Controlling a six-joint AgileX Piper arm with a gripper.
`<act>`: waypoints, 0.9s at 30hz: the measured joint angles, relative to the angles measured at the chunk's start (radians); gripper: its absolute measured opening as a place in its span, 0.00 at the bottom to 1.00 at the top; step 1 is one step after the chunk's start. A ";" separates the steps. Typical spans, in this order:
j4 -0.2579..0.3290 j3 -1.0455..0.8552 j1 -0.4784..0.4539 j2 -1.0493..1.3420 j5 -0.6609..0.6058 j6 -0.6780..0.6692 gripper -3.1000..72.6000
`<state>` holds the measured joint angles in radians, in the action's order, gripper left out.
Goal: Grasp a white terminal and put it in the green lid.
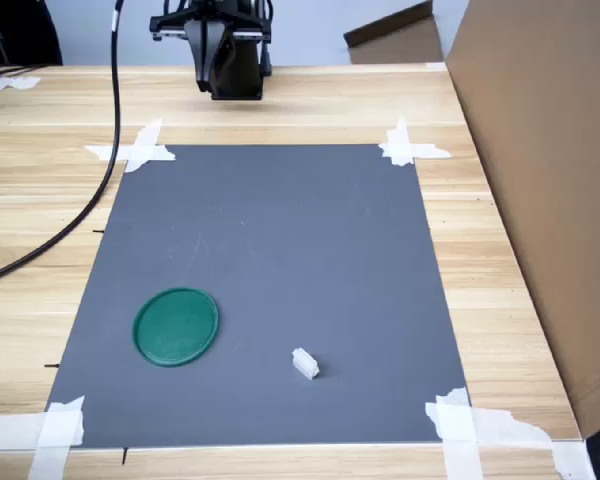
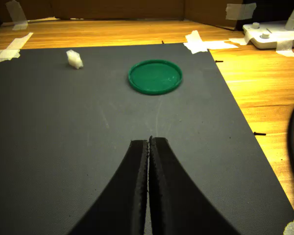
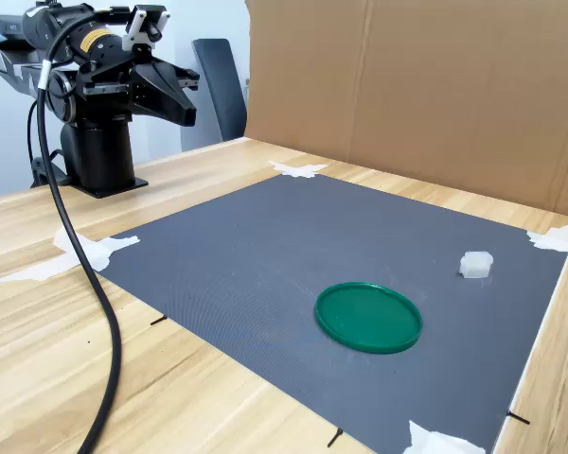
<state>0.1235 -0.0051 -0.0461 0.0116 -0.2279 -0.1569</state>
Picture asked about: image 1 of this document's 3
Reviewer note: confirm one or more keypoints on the small white plastic terminal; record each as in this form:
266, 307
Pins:
305, 364

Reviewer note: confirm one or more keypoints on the round green lid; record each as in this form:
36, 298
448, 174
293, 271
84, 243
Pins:
175, 327

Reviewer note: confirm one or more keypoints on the white masking tape piece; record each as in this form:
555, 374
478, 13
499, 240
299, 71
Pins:
400, 150
55, 430
455, 430
140, 152

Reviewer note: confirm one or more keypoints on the brown cardboard box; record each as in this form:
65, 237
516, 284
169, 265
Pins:
400, 45

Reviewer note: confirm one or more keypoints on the black bag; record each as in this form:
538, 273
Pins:
25, 30

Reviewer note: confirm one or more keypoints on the dark grey mat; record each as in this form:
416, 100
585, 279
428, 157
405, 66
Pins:
280, 225

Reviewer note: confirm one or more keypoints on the small crumpled white tape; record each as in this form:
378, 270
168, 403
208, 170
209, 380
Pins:
0, 82

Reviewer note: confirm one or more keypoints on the brown cardboard partition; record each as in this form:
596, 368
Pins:
555, 175

